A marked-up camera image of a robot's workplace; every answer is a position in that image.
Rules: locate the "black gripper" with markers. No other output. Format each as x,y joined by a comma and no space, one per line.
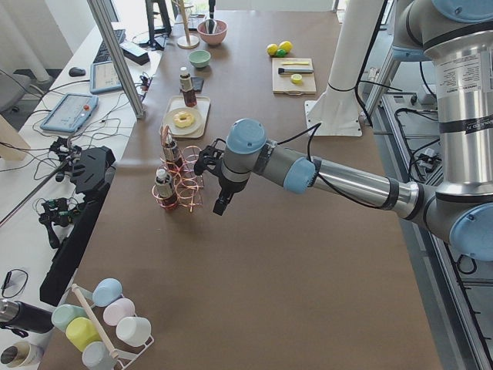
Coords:
229,186

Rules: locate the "tea bottle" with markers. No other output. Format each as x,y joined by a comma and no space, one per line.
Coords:
186,87
166,193
172,154

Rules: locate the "white round plate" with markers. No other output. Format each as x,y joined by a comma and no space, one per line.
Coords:
168,121

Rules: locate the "glazed donut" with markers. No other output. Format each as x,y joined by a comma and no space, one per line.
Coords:
183,119

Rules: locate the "grey folded cloth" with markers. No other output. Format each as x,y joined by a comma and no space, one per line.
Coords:
197,83

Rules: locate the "black device housing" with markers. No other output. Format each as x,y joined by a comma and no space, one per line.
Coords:
69,229

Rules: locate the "lemon half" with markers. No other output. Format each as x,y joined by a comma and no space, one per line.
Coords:
296,78

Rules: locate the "wooden cutting board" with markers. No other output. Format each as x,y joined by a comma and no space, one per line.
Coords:
282,83

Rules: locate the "mint green bowl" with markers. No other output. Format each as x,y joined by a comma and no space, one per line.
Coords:
199,58

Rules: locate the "pink cup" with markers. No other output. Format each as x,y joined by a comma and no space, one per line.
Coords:
119,309

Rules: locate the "blue cup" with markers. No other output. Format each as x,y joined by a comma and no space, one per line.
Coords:
106,292

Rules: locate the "green lime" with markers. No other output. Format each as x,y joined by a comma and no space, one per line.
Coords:
280,53

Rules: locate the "white cup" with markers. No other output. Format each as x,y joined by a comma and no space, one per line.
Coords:
134,331

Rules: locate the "yellow lemon near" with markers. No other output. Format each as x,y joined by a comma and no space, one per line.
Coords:
272,49

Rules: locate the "yellow lemon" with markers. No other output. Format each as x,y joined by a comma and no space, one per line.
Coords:
286,46
272,49

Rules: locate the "black box on desk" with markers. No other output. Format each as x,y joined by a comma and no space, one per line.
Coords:
134,53

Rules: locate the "pink bowl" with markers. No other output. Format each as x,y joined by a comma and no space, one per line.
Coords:
215,38

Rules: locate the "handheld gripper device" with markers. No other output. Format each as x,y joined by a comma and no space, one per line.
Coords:
60,212

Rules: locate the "yellow lemon far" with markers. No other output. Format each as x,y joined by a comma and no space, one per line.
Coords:
286,46

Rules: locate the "blue teach pendant far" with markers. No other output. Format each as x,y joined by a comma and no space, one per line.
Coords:
103,78

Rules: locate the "blue teach pendant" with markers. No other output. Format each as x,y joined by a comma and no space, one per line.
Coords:
103,78
71,112

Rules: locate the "metal ice scoop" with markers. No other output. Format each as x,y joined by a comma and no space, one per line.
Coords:
211,24

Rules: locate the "blue teach pendant near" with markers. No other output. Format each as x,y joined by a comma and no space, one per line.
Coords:
71,112

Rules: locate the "monitor stand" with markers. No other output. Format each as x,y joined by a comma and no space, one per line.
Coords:
158,23

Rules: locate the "black keyboard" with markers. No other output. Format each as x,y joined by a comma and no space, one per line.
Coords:
103,52

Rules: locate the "yellow cup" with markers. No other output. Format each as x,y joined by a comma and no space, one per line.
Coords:
81,332

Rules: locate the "mint cup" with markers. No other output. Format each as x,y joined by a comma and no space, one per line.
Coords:
64,314

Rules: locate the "black computer mouse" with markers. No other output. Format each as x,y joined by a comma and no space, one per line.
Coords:
76,72

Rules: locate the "grey cup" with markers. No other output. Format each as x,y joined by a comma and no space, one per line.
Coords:
96,357

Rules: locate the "eyeglasses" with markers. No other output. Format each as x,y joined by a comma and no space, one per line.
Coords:
14,283

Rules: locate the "black thermos bottle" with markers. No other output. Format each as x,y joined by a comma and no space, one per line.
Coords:
21,318

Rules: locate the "copper wire bottle rack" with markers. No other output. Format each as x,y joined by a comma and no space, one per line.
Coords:
188,185

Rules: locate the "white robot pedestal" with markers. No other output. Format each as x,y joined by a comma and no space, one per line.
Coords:
337,110

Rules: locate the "white wire cup rack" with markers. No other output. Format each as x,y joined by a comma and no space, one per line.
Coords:
125,358

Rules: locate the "aluminium frame post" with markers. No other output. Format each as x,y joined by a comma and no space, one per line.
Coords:
102,19

